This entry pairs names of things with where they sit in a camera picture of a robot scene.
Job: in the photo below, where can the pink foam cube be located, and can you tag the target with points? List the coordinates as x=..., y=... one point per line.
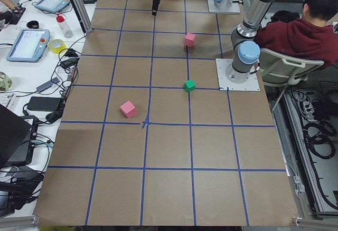
x=189, y=40
x=128, y=109

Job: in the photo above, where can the small black power brick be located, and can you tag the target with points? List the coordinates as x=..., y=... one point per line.
x=89, y=1

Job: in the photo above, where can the green foam cube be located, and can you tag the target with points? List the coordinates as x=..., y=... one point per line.
x=189, y=85

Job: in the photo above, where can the squeeze bottle red cap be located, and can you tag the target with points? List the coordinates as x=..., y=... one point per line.
x=64, y=27

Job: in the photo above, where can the teach pendant far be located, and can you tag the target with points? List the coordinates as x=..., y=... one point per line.
x=52, y=6

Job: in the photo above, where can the teach pendant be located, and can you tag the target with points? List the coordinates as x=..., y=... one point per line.
x=29, y=45
x=52, y=6

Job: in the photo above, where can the yellow tape roll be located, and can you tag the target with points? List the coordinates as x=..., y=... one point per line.
x=57, y=46

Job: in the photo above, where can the teach pendant near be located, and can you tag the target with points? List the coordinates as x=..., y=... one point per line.
x=29, y=45

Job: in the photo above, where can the white office chair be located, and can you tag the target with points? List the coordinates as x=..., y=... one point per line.
x=278, y=70

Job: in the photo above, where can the person in red hoodie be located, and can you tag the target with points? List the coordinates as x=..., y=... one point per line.
x=308, y=37

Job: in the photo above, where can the black power adapter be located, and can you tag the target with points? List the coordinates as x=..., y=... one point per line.
x=43, y=104

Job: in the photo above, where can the black laptop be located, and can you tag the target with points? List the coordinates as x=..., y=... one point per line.
x=17, y=136

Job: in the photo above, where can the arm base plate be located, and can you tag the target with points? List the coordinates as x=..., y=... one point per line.
x=231, y=80
x=224, y=7

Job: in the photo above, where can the aluminium frame post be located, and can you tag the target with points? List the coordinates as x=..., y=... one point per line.
x=82, y=16

